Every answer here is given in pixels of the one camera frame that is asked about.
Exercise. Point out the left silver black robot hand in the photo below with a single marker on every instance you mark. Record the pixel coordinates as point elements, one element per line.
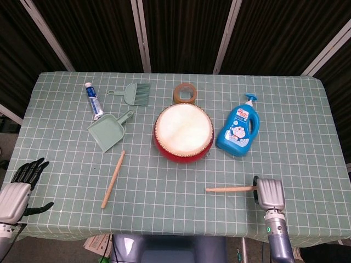
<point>15,200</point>

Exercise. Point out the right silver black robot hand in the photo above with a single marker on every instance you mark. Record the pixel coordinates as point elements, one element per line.
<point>271,194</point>

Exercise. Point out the wooden drumstick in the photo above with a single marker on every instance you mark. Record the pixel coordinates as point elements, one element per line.
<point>113,179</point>
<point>230,189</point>

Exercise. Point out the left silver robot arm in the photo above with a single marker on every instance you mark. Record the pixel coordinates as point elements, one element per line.
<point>4,241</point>

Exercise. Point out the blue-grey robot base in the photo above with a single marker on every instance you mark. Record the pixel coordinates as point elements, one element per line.
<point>170,252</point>

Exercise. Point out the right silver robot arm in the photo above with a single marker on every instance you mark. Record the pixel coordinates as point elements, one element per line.
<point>278,235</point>

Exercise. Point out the red drum with white skin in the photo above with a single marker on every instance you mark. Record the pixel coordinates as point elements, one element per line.
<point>182,128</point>

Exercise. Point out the white metal table leg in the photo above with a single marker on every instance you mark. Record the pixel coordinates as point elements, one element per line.
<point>243,250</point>

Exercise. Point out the blue detergent pump bottle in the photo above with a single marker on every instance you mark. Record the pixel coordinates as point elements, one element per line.
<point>235,134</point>

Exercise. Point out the cardboard box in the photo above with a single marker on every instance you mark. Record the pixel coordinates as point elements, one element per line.
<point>96,245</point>

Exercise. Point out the green checked tablecloth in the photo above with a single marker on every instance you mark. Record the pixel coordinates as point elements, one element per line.
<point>175,197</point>

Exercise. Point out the green plastic dustpan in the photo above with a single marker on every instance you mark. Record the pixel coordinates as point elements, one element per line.
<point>108,132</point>

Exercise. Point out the white and blue toothpaste tube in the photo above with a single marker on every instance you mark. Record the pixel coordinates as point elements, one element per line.
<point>94,102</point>

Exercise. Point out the brown tape roll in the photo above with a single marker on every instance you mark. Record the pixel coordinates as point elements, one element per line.
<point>176,96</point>

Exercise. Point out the green plastic hand brush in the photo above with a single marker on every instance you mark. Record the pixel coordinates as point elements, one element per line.
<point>137,94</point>

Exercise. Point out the white screen frame post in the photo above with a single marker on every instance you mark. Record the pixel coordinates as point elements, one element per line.
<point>227,35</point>
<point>9,113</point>
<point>326,54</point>
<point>141,35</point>
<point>48,35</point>

